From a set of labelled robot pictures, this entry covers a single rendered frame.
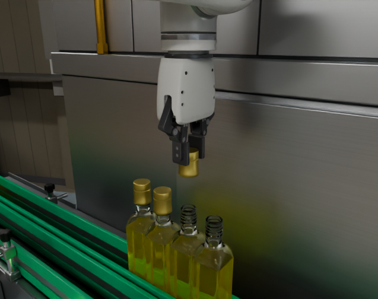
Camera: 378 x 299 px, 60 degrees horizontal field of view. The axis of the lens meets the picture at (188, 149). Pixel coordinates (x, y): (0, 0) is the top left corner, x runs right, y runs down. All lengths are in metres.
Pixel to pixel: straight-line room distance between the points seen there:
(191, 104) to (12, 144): 3.93
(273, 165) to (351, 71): 0.20
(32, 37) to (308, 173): 3.55
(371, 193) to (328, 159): 0.08
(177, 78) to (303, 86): 0.21
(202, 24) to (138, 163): 0.49
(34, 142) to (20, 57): 0.94
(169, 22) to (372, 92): 0.31
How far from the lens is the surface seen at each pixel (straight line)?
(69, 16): 1.02
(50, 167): 4.14
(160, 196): 0.60
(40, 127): 4.05
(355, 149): 0.56
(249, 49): 0.64
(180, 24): 0.49
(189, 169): 0.55
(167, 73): 0.49
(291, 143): 0.59
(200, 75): 0.51
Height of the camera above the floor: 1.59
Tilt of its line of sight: 18 degrees down
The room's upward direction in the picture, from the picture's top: straight up
